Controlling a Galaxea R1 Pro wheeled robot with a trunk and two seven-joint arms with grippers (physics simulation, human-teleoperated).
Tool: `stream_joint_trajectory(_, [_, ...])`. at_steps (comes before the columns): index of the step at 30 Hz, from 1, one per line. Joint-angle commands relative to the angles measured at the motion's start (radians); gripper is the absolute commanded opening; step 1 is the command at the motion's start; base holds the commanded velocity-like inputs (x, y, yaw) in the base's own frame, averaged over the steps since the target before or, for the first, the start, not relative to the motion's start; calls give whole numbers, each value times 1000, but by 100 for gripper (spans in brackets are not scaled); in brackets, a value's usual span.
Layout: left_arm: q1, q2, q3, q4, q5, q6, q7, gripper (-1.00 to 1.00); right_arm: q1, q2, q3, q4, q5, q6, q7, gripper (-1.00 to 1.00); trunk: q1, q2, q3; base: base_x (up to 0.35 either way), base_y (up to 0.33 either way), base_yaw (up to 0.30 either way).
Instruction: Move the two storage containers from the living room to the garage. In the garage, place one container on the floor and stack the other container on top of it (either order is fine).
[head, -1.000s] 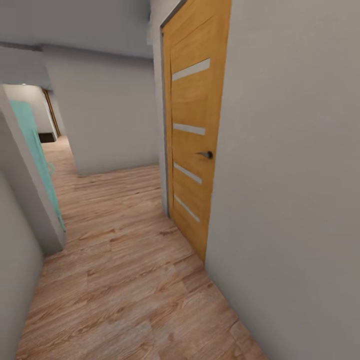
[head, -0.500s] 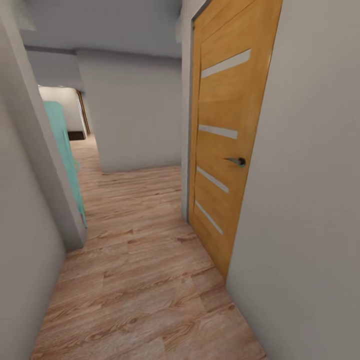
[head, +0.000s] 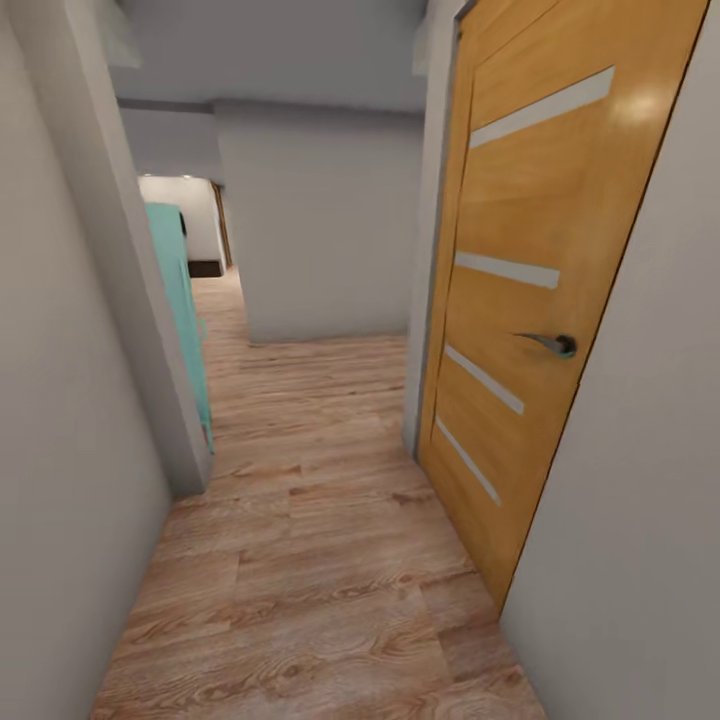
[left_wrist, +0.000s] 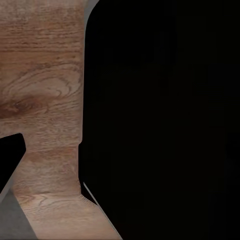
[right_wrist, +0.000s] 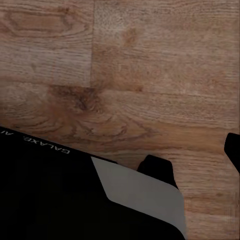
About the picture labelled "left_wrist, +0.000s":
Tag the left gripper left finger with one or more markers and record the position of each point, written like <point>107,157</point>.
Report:
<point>12,149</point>

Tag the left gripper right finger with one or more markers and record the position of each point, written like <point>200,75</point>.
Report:
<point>232,149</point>

